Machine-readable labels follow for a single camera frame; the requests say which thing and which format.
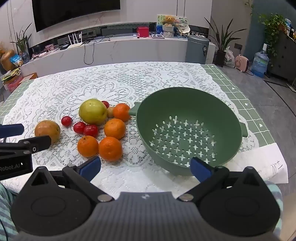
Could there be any white paper sheet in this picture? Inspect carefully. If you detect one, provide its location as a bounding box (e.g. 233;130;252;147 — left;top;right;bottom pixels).
238;142;289;183

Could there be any white marble media console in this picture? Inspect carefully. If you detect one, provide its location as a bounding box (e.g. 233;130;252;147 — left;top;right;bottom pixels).
20;22;215;78

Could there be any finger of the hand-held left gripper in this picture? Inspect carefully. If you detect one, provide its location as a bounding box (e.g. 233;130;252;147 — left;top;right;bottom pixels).
0;136;52;159
0;123;25;143

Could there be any red box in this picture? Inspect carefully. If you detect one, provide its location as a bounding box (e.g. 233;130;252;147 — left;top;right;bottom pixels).
136;26;149;38

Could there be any orange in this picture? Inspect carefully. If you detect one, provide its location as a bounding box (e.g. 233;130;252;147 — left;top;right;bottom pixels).
104;118;126;140
77;136;99;158
112;103;131;122
98;136;123;162

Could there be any small potted plant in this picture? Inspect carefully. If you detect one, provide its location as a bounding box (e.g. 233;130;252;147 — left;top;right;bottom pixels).
10;23;33;64

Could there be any striped teal clothing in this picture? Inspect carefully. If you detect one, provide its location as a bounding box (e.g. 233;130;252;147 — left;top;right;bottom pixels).
0;181;284;241

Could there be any green grid table mat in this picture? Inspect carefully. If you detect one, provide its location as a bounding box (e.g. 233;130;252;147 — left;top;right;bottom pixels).
0;64;277;147

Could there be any green colander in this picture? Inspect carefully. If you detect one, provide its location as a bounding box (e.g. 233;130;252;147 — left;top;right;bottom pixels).
128;87;248;176

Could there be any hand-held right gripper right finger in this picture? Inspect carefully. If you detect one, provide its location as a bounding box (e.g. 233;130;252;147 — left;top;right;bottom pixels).
177;157;269;202

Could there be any grey trash bin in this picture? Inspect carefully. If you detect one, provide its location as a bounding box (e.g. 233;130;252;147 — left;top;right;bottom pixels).
185;35;211;65

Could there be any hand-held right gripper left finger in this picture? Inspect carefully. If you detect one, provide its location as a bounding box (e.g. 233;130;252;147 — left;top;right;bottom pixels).
23;156;115;202

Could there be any white router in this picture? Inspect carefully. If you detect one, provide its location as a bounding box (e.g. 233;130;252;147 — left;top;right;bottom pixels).
67;32;84;49

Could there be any blue water jug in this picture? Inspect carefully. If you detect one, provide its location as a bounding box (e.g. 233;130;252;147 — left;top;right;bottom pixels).
251;44;269;78

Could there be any white printed hand fan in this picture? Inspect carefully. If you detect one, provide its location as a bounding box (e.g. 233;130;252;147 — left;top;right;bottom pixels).
174;20;190;35

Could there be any pink heater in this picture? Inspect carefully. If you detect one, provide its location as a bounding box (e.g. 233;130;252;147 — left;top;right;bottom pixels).
235;54;250;73

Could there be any black television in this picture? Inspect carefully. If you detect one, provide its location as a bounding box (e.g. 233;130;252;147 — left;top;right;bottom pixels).
32;0;121;33

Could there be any white plastic bag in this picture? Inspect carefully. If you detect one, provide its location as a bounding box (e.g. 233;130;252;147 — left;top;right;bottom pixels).
224;47;236;68

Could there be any hanging vine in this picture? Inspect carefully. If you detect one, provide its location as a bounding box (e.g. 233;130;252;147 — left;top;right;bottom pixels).
244;0;255;15

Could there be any brown pear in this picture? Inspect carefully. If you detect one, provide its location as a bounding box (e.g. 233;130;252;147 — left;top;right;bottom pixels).
34;120;61;144

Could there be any large yellow-green pomelo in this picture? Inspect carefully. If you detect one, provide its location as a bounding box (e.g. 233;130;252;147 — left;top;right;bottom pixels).
79;99;109;126

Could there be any green ivy plant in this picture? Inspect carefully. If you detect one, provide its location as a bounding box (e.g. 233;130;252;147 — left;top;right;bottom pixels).
258;13;287;56

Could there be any potted long-leaf plant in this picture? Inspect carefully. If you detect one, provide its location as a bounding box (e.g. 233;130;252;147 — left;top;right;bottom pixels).
205;17;247;67

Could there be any dark grey cabinet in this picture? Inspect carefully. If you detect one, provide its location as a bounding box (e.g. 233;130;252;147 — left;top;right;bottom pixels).
269;30;296;86

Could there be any white lace tablecloth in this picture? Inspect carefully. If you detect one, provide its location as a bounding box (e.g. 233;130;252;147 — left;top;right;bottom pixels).
2;61;259;194

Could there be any blue snack bag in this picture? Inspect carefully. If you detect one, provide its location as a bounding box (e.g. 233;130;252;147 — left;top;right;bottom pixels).
10;54;23;67

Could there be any black cable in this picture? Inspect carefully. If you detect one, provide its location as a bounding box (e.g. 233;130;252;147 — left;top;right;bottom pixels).
83;39;95;65

